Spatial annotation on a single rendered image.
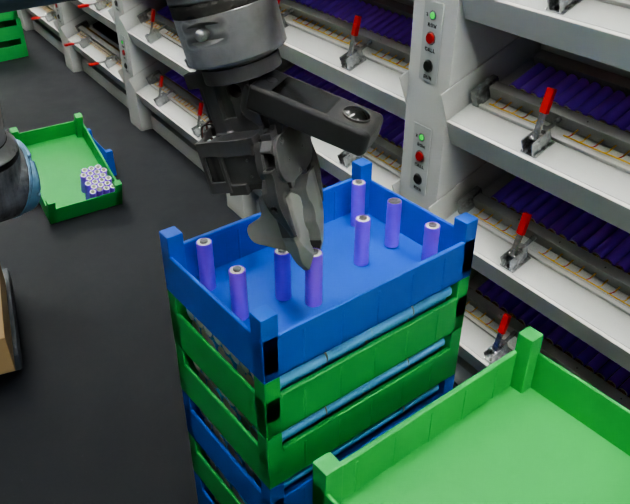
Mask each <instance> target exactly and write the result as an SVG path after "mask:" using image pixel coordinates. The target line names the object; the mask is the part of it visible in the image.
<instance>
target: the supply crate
mask: <svg viewBox="0 0 630 504"><path fill-rule="evenodd" d="M355 179H362V180H364V181H365V182H366V191H365V213H364V215H367V216H369V217H370V218H371V226H370V245H369V263H368V265H366V266H363V267H360V266H357V265H355V264H354V238H355V227H353V226H351V225H350V216H351V185H352V181H353V180H355ZM323 197H324V200H323V210H324V240H323V245H322V248H321V250H322V251H323V296H322V304H321V305H320V306H319V307H309V306H307V305H306V304H305V270H303V269H302V268H301V267H299V266H298V265H297V263H296V262H295V261H294V259H293V258H292V256H291V290H292V297H291V299H290V300H288V301H279V300H277V299H276V294H275V269H274V250H275V249H276V248H272V247H268V246H264V245H259V244H256V243H254V242H253V241H252V240H251V239H250V238H249V236H248V232H247V227H248V225H249V224H251V223H252V222H254V221H255V220H257V219H258V218H260V216H261V212H260V213H257V214H254V215H252V216H249V217H246V218H244V219H241V220H238V221H236V222H233V223H230V224H228V225H225V226H222V227H220V228H217V229H215V230H212V231H209V232H207V233H204V234H201V235H199V236H196V237H193V238H191V239H188V240H185V241H183V234H182V232H181V231H180V230H178V229H177V228H176V227H175V226H172V227H170V228H167V229H164V230H161V231H159V235H160V242H161V249H162V257H163V264H164V271H165V278H166V285H167V289H168V290H169V291H170V292H171V293H172V294H173V295H174V296H175V297H176V298H177V299H178V300H179V301H180V302H181V303H182V304H183V305H184V306H185V307H186V308H187V309H188V310H189V311H190V312H191V313H192V314H193V315H194V316H195V317H196V318H197V319H198V320H199V321H200V322H201V323H202V324H203V325H204V326H205V327H206V328H207V329H208V330H209V331H210V332H211V333H212V334H213V335H214V336H215V337H216V338H217V339H218V340H219V341H220V342H221V343H222V344H223V345H224V346H225V347H226V348H227V349H228V350H229V351H230V352H231V353H232V354H233V355H234V356H235V357H236V358H237V359H238V360H239V361H240V362H241V363H242V364H243V365H244V366H245V367H246V368H247V369H248V370H249V371H250V372H251V373H252V374H254V375H255V376H256V377H257V378H258V379H259V380H260V381H261V382H262V383H263V384H264V385H265V384H267V383H268V382H270V381H272V380H274V379H276V378H278V377H280V376H282V375H284V374H285V373H287V372H289V371H291V370H293V369H295V368H297V367H299V366H300V365H302V364H304V363H306V362H308V361H310V360H312V359H314V358H315V357H317V356H319V355H321V354H323V353H325V352H327V351H329V350H331V349H332V348H334V347H336V346H338V345H340V344H342V343H344V342H346V341H347V340H349V339H351V338H353V337H355V336H357V335H359V334H361V333H362V332H364V331H366V330H368V329H370V328H372V327H374V326H376V325H378V324H379V323H381V322H383V321H385V320H387V319H389V318H391V317H393V316H394V315H396V314H398V313H400V312H402V311H404V310H406V309H408V308H409V307H411V306H413V305H415V304H417V303H419V302H421V301H423V300H425V299H426V298H428V297H430V296H432V295H434V294H436V293H438V292H440V291H441V290H443V289H445V288H447V287H449V286H451V285H453V284H455V283H456V282H458V281H460V280H462V279H464V278H466V277H468V276H470V272H471V265H472V259H473V252H474V245H475V239H476V232H477V225H478V218H476V217H474V216H473V215H471V214H469V213H467V212H465V213H463V214H460V215H458V216H456V217H455V219H454V225H453V224H451V223H449V222H447V221H446V220H444V219H442V218H440V217H438V216H437V215H435V214H433V213H431V212H429V211H428V210H426V209H424V208H422V207H420V206H419V205H417V204H415V203H413V202H411V201H409V200H408V199H406V198H404V197H402V196H400V195H399V194H397V193H395V192H393V191H391V190H390V189H388V188H386V187H384V186H382V185H381V184H379V183H377V182H375V181H373V180H372V162H370V161H368V160H367V159H365V158H360V159H357V160H355V161H352V178H350V179H347V180H344V181H342V182H339V183H336V184H334V185H331V186H328V187H326V188H323ZM392 197H396V198H399V199H401V200H402V210H401V223H400V235H399V245H398V246H397V247H395V248H389V247H386V246H385V244H384V241H385V226H386V210H387V200H388V199H389V198H392ZM431 221H432V222H437V223H439V224H440V226H441V227H440V236H439V244H438V253H437V254H435V255H433V256H431V257H429V258H427V259H425V260H422V261H421V255H422V245H423V236H424V226H425V223H427V222H431ZM200 238H210V239H211V240H212V245H213V256H214V266H215V276H216V288H215V289H214V290H213V291H209V290H208V289H207V288H206V287H205V286H204V285H203V284H201V283H200V278H199V269H198V260H197V252H196V241H197V240H198V239H200ZM234 265H242V266H244V267H245V268H246V279H247V294H248V309H249V317H248V319H246V320H245V321H242V320H241V319H240V318H238V317H237V316H236V315H235V314H234V313H233V312H232V308H231V296H230V284H229V273H228V270H229V268H230V267H231V266H234Z"/></svg>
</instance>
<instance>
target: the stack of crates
mask: <svg viewBox="0 0 630 504"><path fill-rule="evenodd" d="M543 337H544V335H543V334H542V333H540V332H539V331H537V330H536V329H534V328H532V327H531V326H528V327H527V328H525V329H524V330H522V331H521V332H519V333H518V338H517V342H516V347H515V350H513V351H511V352H509V353H508V354H506V355H505V356H503V357H502V358H500V359H499V360H497V361H495V362H494V363H492V364H491V365H489V366H488V367H486V368H485V369H483V370H481V371H480V372H478V373H477V374H475V375H474V376H472V377H471V378H469V379H467V380H466V381H464V382H463V383H461V384H460V385H458V386H457V387H455V388H453V389H452V390H450V391H449V392H447V393H446V394H444V395H443V396H441V397H439V398H438V399H436V400H435V401H433V402H432V403H430V404H429V405H427V406H425V407H424V408H422V409H421V410H419V411H418V412H416V413H415V414H413V415H411V416H410V417H408V418H407V419H405V420H404V421H402V422H401V423H399V424H397V425H396V426H394V427H393V428H391V429H390V430H388V431H387V432H385V433H383V434H382V435H380V436H379V437H377V438H376V439H374V440H373V441H371V442H370V443H368V444H366V445H365V446H363V447H362V448H360V449H359V450H357V451H356V452H354V453H352V454H351V455H349V456H348V457H346V458H345V459H343V460H342V461H339V460H338V459H337V458H336V457H335V456H334V455H333V454H332V453H331V452H328V453H326V454H324V455H323V456H321V457H320V458H318V459H316V460H315V461H314V462H313V504H630V410H629V409H627V408H626V407H624V406H623V405H621V404H619V403H618V402H616V401H615V400H613V399H612V398H610V397H609V396H607V395H605V394H604V393H602V392H601V391H599V390H598V389H596V388H595V387H593V386H591V385H590V384H588V383H587V382H585V381H584V380H582V379H581V378H579V377H577V376H576V375H574V374H573V373H571V372H570V371H568V370H567V369H565V368H563V367H562V366H560V365H559V364H557V363H556V362H554V361H553V360H551V359H549V358H548V357H546V356H545V355H543V354H542V353H540V349H541V345H542V341H543Z"/></svg>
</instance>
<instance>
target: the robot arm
mask: <svg viewBox="0 0 630 504"><path fill-rule="evenodd" d="M66 1H76V0H0V13H5V12H11V11H16V10H22V9H28V8H34V7H39V6H45V5H51V4H57V3H62V2H66ZM166 2H167V5H168V7H169V10H170V13H171V16H172V19H173V21H174V24H175V27H176V30H177V33H178V36H179V39H180V42H181V45H182V48H183V51H184V54H185V57H186V60H187V63H188V66H189V67H190V68H192V69H195V70H196V72H189V73H187V74H185V75H184V79H185V82H186V85H187V88H188V90H192V89H199V90H200V93H201V96H202V100H203V103H204V106H205V109H206V112H207V115H208V118H209V121H208V122H207V123H206V124H204V125H203V126H202V127H201V138H202V139H201V140H199V141H198V142H197V143H196V144H195V146H196V149H197V152H198V155H199V158H200V161H201V164H202V167H203V169H204V172H205V175H206V178H207V181H208V184H209V187H210V190H211V193H212V194H226V193H230V196H238V195H249V194H250V193H251V192H252V191H253V190H256V189H262V194H261V195H260V196H259V200H258V202H259V207H260V211H261V216H260V218H258V219H257V220H255V221H254V222H252V223H251V224H249V225H248V227H247V232H248V236H249V238H250V239H251V240H252V241H253V242H254V243H256V244H259V245H264V246H268V247H272V248H277V249H281V250H285V251H288V252H289V254H291V256H292V258H293V259H294V261H295V262H296V263H297V265H298V266H299V267H301V268H302V269H303V270H310V267H311V263H312V260H313V257H314V254H315V249H313V248H319V249H321V248H322V245H323V240H324V210H323V200H324V197H323V188H322V179H321V171H320V165H319V161H318V157H317V154H316V151H315V149H314V146H313V144H312V140H311V136H312V137H314V138H317V139H319V140H321V141H324V142H326V143H328V144H331V145H333V146H335V147H338V148H340V149H342V150H345V151H347V152H349V153H352V154H354V155H356V156H362V155H364V154H365V153H366V151H367V150H368V149H369V147H370V146H371V145H372V143H373V142H374V141H375V139H376V138H377V137H378V135H379V133H380V130H381V127H382V124H383V116H382V114H380V113H378V112H376V111H374V110H371V109H369V108H366V107H364V106H362V105H359V104H357V103H354V102H352V101H350V100H347V99H345V98H342V97H340V96H338V95H335V94H333V93H330V92H328V91H326V90H323V89H321V88H318V87H316V86H314V85H311V84H309V83H306V82H304V81H302V80H299V79H297V78H294V77H292V76H290V75H287V74H285V73H282V72H280V71H278V70H275V69H276V68H278V67H279V66H280V65H281V64H282V60H281V56H280V53H279V49H278V48H279V47H281V46H282V45H283V44H284V43H285V41H286V39H287V36H286V32H285V28H284V24H283V20H282V17H281V13H280V9H279V5H278V1H277V0H166ZM208 123H209V124H208ZM208 125H211V127H210V128H208ZM204 126H206V131H204V132H203V127H204ZM213 136H216V137H215V138H213ZM209 139H211V141H208V140H209ZM205 159H206V160H205ZM206 162H207V163H206ZM207 165H208V166H207ZM208 168H209V169H208ZM209 171H210V172H209ZM210 174H211V175H210ZM211 177H212V178H211ZM212 179H213V181H212ZM40 190H41V185H40V178H39V174H38V170H37V167H36V164H35V162H34V161H32V159H31V153H30V152H29V150H28V149H27V147H26V146H25V145H24V144H23V143H22V142H21V141H20V140H18V139H15V137H14V136H13V135H12V134H11V133H9V132H8V131H6V130H4V126H3V120H2V114H1V109H0V222H3V221H6V220H9V219H12V218H17V217H19V216H21V215H22V214H24V213H26V212H28V211H31V210H33V209H34V208H35V207H36V206H37V205H38V203H39V201H40V197H41V193H40Z"/></svg>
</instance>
